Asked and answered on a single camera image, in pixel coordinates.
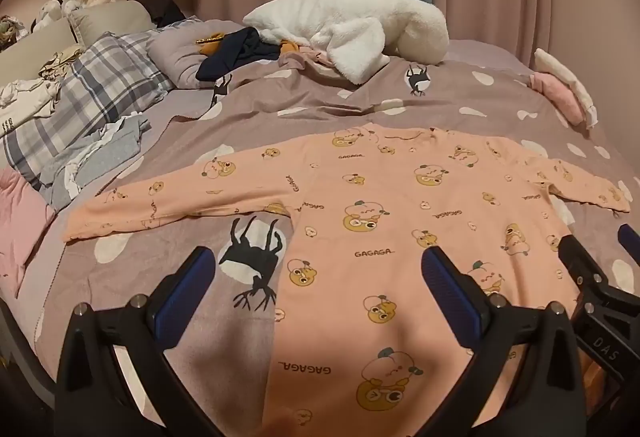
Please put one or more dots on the white and black stuffed toy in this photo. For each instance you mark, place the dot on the white and black stuffed toy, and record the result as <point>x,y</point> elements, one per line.
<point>49,11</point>

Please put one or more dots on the small pink cloth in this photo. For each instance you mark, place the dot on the small pink cloth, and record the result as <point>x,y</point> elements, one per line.
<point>316,55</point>

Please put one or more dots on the gold striped stick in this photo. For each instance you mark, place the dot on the gold striped stick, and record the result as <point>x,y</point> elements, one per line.
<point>210,38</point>

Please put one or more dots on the white folded cloth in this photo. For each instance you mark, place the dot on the white folded cloth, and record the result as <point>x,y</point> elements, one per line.
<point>567,69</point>

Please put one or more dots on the pink folded blanket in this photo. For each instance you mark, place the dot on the pink folded blanket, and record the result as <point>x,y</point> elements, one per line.
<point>20,222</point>

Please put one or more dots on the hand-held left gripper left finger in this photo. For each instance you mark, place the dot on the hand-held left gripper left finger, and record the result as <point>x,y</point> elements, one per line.
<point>186,287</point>

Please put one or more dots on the mauve spotted deer print duvet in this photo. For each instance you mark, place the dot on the mauve spotted deer print duvet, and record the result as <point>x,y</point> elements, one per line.
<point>380,102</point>

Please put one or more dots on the grey plaid pillow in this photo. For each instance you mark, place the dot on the grey plaid pillow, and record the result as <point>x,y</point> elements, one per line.
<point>100,87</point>

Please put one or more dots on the pink folded cloth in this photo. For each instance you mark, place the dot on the pink folded cloth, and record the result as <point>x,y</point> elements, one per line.
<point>555,93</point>

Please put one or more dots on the white printed garment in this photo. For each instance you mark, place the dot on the white printed garment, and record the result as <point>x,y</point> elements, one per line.
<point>25,99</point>

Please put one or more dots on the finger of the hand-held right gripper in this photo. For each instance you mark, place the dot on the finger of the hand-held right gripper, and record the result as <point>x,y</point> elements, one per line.
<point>629,243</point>
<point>575,257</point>

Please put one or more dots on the grey-blue garment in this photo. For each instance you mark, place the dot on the grey-blue garment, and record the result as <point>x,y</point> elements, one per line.
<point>100,154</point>

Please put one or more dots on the white plush cushion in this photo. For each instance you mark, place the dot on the white plush cushion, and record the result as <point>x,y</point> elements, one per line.
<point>417,32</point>

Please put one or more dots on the white fluffy garment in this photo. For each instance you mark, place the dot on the white fluffy garment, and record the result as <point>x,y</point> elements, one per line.
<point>320,24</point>

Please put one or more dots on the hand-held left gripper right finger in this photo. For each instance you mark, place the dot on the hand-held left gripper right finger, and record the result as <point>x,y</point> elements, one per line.
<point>445,287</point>

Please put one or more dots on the black cloth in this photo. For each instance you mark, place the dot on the black cloth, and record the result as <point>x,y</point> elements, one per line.
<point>162,7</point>

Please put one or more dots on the pink cartoon print shirt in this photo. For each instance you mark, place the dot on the pink cartoon print shirt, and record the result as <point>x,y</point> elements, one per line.
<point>380,237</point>

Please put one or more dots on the navy cloth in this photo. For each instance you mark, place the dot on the navy cloth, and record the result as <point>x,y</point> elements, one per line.
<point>227,54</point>

